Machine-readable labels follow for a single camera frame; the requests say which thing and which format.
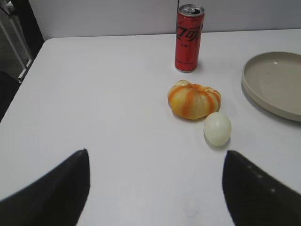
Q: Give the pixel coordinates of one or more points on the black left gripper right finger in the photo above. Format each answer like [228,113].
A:
[254,198]

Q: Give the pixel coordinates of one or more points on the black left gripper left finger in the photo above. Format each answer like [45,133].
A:
[56,199]

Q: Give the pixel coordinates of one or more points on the orange striped croissant bun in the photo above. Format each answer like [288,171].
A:
[193,101]

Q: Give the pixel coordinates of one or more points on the beige round plate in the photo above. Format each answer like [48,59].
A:
[273,81]

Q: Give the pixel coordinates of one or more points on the white egg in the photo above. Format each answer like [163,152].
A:
[217,128]

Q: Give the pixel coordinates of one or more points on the red cola can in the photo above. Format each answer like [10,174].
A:
[189,26]

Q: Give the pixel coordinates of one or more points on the white metal frame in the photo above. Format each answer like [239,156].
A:
[15,56]

